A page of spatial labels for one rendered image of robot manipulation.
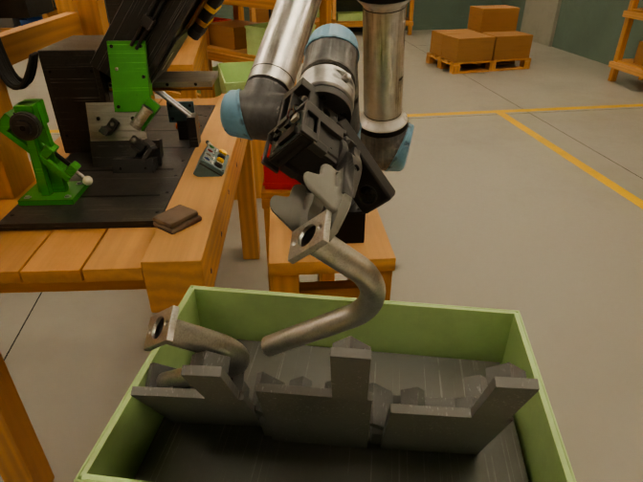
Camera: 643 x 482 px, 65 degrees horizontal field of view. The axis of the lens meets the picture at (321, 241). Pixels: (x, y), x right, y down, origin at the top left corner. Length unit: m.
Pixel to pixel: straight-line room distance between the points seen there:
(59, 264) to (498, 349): 0.99
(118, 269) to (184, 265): 0.15
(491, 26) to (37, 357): 6.98
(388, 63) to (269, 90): 0.36
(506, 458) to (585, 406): 1.40
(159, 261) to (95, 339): 1.33
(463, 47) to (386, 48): 6.27
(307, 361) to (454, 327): 0.28
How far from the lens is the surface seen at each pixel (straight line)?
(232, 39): 4.71
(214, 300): 1.00
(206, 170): 1.62
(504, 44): 7.70
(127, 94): 1.75
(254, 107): 0.80
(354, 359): 0.56
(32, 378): 2.44
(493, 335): 1.00
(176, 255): 1.23
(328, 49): 0.70
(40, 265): 1.35
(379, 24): 1.07
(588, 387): 2.35
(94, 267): 1.29
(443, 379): 0.97
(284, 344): 0.70
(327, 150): 0.56
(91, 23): 2.57
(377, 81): 1.12
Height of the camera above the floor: 1.53
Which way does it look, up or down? 31 degrees down
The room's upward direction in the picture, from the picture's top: straight up
